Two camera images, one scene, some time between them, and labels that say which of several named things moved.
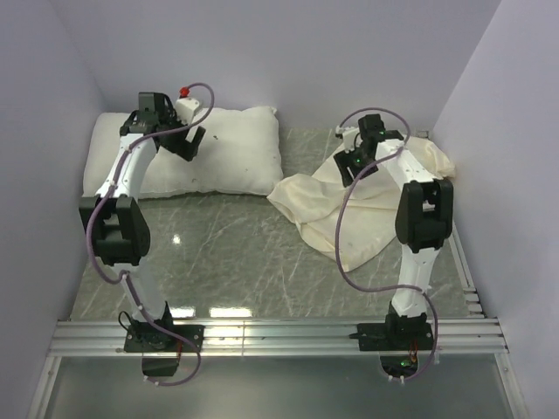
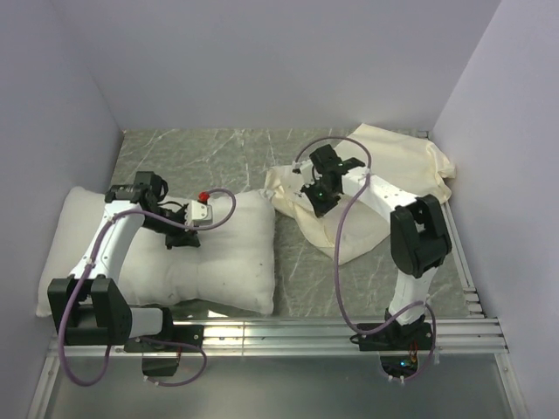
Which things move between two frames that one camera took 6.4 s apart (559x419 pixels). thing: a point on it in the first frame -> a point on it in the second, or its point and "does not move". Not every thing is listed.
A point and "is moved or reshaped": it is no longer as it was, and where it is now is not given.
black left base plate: [153, 339] does not move
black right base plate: [393, 336] does not move
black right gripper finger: [347, 163] -> [322, 202]
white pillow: [240, 154] -> [231, 271]
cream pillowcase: [343, 222] is moved or reshaped
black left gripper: [185, 148] -> [183, 237]
